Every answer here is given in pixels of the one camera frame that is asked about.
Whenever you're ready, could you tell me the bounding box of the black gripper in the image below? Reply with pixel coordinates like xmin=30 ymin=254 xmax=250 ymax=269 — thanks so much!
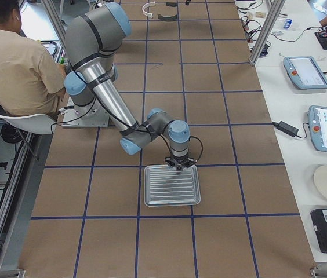
xmin=165 ymin=157 xmax=194 ymax=171

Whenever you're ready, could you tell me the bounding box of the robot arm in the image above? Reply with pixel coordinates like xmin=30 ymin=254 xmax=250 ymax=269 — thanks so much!
xmin=64 ymin=2 xmax=197 ymax=171

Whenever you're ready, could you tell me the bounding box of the ribbed metal tray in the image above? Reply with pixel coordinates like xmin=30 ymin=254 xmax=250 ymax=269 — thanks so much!
xmin=144 ymin=164 xmax=201 ymax=207

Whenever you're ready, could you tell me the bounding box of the black power adapter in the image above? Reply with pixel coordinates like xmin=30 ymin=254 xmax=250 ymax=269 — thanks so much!
xmin=272 ymin=121 xmax=299 ymax=137

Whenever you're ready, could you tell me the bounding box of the white chair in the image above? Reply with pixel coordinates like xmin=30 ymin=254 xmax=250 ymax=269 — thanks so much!
xmin=0 ymin=114 xmax=56 ymax=134

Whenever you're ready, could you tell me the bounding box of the green brake shoe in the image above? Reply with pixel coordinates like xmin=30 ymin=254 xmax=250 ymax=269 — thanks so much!
xmin=157 ymin=13 xmax=177 ymax=22

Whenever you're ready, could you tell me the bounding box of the far teach pendant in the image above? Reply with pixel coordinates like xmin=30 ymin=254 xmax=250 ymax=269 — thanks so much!
xmin=283 ymin=56 xmax=327 ymax=90

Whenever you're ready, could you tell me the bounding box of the black brake pad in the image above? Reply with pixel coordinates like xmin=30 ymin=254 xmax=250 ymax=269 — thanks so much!
xmin=165 ymin=2 xmax=177 ymax=7

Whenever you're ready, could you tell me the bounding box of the person in beige shirt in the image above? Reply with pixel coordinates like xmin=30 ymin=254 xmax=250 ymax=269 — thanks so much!
xmin=0 ymin=1 xmax=66 ymax=119

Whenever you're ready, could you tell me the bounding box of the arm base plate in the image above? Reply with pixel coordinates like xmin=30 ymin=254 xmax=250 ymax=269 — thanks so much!
xmin=61 ymin=97 xmax=110 ymax=128

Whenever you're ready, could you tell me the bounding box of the white curved plastic bracket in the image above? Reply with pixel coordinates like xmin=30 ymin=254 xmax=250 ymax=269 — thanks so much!
xmin=141 ymin=1 xmax=155 ymax=18

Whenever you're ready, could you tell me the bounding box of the aluminium frame post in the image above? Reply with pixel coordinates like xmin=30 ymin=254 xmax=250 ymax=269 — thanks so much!
xmin=249 ymin=0 xmax=285 ymax=66

